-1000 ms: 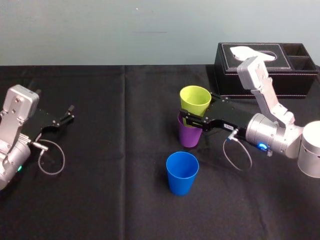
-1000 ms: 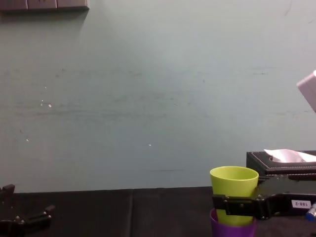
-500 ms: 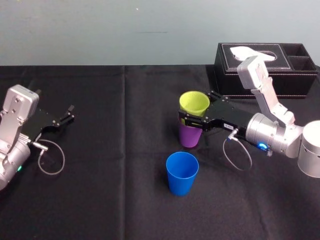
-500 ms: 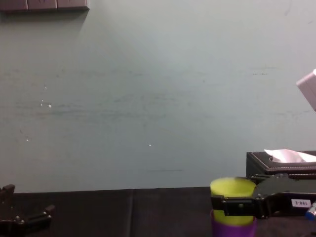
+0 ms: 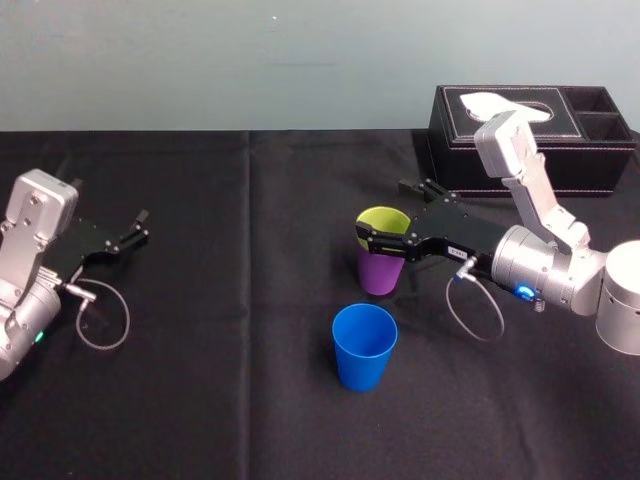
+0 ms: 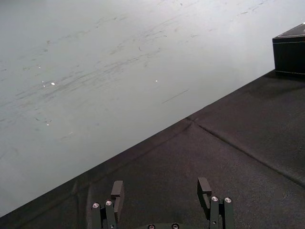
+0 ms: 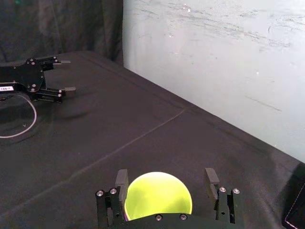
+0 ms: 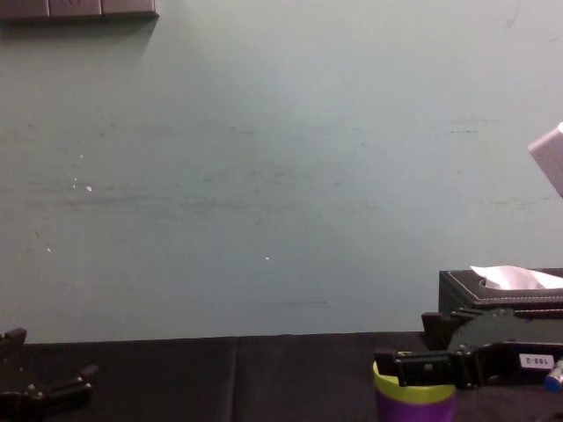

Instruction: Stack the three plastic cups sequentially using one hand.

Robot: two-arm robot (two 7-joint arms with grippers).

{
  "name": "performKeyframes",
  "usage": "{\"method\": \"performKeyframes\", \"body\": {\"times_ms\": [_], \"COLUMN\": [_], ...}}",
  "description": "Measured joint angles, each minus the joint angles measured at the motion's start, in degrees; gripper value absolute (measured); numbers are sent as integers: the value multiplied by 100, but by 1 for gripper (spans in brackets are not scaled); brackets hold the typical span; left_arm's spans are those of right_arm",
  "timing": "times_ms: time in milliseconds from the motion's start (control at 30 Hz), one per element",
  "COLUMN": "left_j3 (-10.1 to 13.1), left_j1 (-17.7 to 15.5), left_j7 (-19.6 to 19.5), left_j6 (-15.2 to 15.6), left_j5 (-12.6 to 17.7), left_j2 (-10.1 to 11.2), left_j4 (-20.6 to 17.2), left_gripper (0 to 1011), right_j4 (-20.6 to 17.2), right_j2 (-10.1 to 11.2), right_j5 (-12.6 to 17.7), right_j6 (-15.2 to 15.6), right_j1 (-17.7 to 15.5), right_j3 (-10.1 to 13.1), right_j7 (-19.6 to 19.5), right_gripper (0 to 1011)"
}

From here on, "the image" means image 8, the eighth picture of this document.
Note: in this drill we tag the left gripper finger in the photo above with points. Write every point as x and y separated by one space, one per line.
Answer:
12 342
61 391

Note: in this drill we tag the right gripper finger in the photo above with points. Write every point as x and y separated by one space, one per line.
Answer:
429 369
440 329

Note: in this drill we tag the white paper tissue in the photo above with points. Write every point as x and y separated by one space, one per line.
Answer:
514 279

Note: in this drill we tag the purple cup with green rim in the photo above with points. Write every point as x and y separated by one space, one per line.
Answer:
413 406

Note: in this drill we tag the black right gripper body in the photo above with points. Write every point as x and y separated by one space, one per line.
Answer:
501 365

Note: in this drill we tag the grey wall socket plate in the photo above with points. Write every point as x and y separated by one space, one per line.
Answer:
129 6

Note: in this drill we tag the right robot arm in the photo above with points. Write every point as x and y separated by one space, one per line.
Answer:
547 158

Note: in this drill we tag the black leather tissue box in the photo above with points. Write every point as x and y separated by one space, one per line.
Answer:
457 294

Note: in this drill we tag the black table cloth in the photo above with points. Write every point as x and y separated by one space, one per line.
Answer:
228 382

